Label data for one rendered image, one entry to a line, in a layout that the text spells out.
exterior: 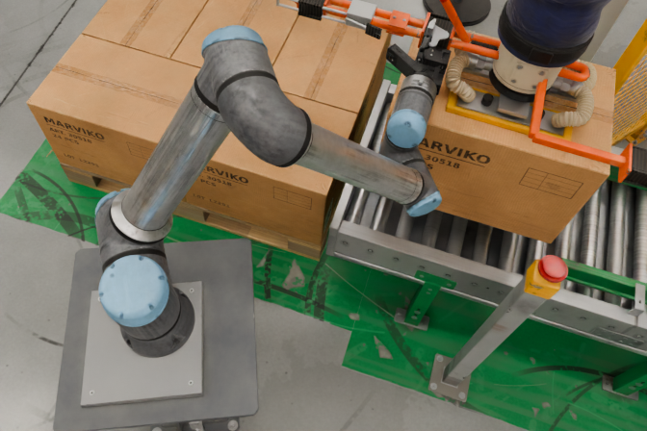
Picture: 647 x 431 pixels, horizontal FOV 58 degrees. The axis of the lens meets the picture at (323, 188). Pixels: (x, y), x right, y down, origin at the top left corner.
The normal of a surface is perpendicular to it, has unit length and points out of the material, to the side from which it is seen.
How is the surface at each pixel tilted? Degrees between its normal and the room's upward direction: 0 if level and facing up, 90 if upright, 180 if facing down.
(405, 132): 84
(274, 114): 36
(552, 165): 90
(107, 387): 4
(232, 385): 0
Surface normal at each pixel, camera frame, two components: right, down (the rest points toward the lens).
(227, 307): 0.06, -0.53
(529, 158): -0.30, 0.80
